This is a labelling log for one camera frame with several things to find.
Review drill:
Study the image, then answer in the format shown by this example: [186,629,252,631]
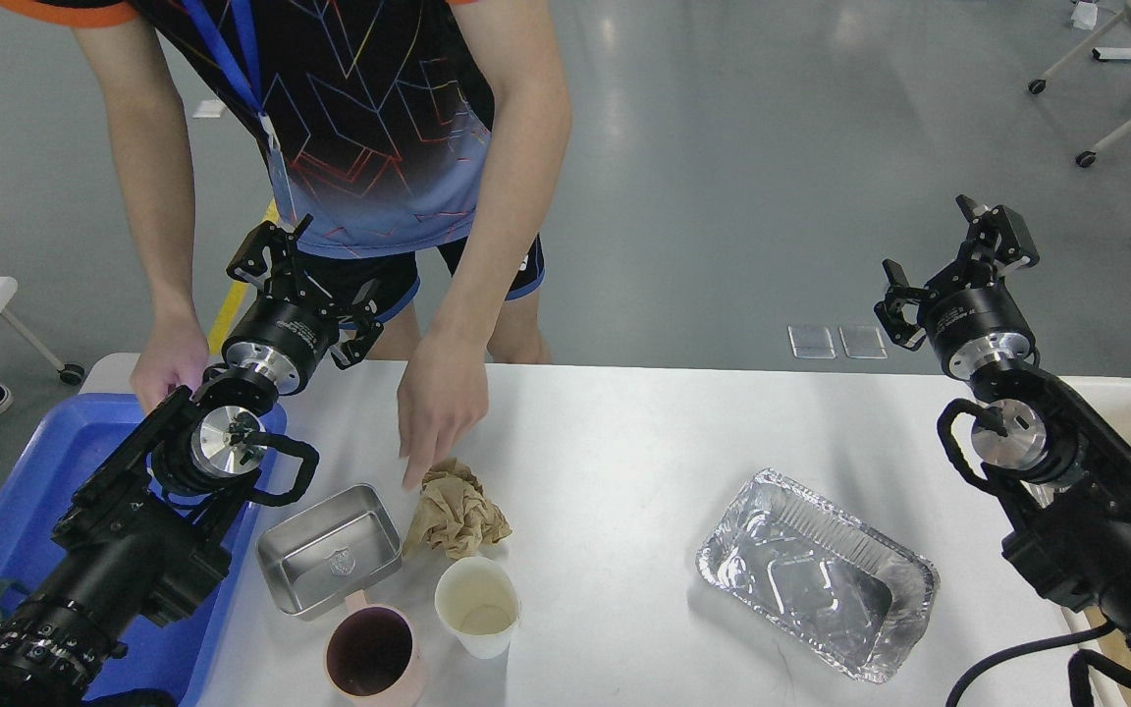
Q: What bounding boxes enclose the white paper cup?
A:
[434,557,521,661]

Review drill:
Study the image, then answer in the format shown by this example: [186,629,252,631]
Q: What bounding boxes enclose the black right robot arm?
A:
[874,195,1131,706]

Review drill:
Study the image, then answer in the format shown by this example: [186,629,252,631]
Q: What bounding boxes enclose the blue plastic tray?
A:
[0,393,259,706]

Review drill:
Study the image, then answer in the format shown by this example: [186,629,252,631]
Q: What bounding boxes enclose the person left hand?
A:
[397,331,489,491]

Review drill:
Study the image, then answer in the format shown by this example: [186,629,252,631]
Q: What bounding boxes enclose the person right hand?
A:
[130,310,208,413]

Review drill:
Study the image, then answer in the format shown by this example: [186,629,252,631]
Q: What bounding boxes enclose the person in patterned shirt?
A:
[0,0,572,492]

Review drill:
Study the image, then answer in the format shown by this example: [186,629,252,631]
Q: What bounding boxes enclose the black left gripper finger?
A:
[226,221,302,296]
[333,301,383,370]

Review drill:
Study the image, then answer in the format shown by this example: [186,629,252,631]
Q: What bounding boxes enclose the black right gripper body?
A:
[924,283,1036,381]

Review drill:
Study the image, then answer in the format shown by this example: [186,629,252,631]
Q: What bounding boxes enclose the floor plate left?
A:
[786,325,836,359]

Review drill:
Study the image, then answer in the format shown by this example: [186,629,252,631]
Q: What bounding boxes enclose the floor plate right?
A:
[836,325,888,359]

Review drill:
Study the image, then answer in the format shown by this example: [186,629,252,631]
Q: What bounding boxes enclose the pink mug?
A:
[323,590,428,706]

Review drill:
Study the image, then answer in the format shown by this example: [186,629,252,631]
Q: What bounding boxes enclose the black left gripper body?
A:
[221,295,340,397]

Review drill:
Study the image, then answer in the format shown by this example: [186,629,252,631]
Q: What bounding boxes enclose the brown paper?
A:
[403,457,512,561]

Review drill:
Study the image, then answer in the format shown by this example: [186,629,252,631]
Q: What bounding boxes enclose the stainless steel rectangular container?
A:
[256,484,403,621]

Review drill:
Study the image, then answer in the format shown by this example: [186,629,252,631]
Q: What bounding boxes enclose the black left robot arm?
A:
[0,215,383,706]

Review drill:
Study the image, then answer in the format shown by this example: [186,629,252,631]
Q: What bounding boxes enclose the floor plate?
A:
[836,325,888,359]
[786,325,836,359]

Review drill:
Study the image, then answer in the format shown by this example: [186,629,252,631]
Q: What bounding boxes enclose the aluminium foil tray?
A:
[696,468,940,684]

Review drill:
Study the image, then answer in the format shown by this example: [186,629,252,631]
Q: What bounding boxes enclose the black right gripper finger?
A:
[874,259,931,351]
[955,195,1041,286]

